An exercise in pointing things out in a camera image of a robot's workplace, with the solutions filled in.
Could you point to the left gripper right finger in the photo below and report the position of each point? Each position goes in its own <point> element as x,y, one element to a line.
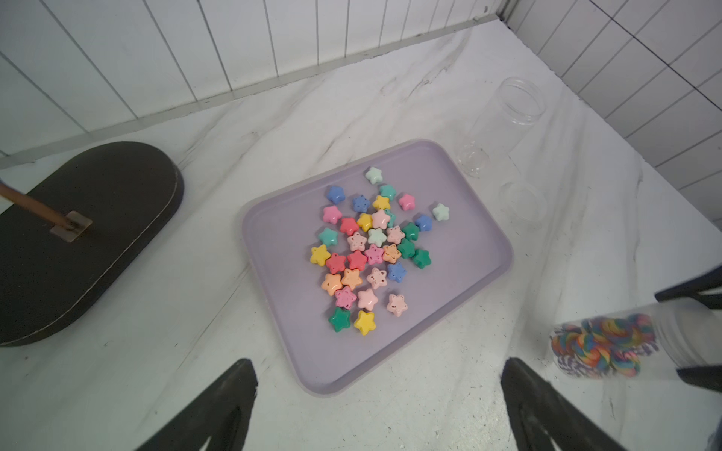
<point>542,419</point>

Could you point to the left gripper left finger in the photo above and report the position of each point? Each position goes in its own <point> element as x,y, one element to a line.
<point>218,419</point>

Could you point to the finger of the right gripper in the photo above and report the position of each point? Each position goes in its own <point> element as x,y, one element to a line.
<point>705,289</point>
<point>705,377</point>

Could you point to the small clear jar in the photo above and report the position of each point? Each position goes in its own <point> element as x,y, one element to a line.
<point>651,342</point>

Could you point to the clear jar lid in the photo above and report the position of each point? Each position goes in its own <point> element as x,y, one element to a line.
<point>523,202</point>

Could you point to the clear jar with colourful candies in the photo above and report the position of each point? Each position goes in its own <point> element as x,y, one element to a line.
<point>514,109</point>

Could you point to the yellow star candy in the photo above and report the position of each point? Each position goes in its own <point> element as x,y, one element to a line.
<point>365,322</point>

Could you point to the dark green star candy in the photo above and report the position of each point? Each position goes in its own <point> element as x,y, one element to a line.
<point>341,319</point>

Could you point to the white star candy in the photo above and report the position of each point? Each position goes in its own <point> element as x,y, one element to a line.
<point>441,212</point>

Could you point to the lilac plastic tray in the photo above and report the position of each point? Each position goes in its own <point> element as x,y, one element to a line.
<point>407,268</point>

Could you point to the pink star candy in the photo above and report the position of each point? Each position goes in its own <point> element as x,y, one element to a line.
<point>407,202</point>

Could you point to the metal glass holder stand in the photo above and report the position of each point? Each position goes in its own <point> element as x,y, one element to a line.
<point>65,242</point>

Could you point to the blue star candy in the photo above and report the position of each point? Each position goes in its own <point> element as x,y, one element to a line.
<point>335,194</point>

